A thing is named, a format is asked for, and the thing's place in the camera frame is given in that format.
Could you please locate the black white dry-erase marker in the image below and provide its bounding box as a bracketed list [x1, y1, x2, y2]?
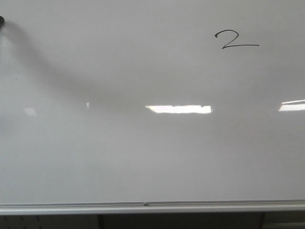
[0, 16, 5, 29]

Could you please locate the white whiteboard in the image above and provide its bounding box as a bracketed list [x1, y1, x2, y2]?
[0, 0, 305, 204]

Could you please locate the grey perforated cabinet panel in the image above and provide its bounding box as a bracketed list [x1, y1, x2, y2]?
[0, 215, 99, 229]

